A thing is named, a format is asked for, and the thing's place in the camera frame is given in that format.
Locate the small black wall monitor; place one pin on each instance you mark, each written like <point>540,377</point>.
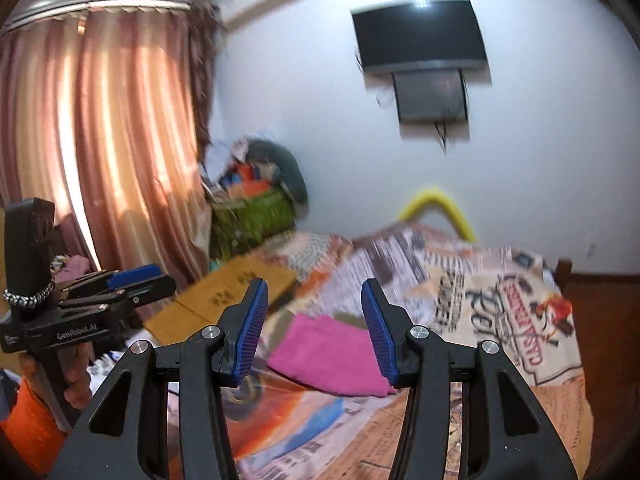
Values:
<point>430,95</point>

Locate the grey cloth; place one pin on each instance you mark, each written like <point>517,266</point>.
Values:
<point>285,165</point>

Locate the green storage bag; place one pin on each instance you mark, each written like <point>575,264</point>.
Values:
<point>255,222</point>

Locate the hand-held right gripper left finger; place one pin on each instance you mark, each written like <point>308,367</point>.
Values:
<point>250,335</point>

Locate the black wall television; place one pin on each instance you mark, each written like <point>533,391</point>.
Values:
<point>420,35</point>

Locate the mustard yellow garment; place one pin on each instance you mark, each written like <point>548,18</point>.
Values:
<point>220,290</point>

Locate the white clothes pile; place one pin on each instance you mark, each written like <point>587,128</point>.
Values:
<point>217,160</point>

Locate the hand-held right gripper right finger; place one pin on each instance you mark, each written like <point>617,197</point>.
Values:
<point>380,335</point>

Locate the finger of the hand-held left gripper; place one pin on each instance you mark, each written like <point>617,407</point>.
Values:
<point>150,295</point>
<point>135,275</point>

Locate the person's left hand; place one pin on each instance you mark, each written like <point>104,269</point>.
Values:
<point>80,375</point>

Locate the wooden bed post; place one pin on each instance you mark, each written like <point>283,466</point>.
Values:
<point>562,272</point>

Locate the orange box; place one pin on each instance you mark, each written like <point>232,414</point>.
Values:
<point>250,180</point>

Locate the pink pants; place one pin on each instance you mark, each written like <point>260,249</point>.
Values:
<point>330,355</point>

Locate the orange pink curtain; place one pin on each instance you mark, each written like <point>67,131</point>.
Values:
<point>120,125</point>

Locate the yellow foam tube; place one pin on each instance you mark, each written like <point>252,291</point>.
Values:
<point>435,200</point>

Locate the printed blanket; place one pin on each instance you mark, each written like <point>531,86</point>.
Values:
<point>475,320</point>

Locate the dark patterned curtain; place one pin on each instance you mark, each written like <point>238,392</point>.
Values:
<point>205,75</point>

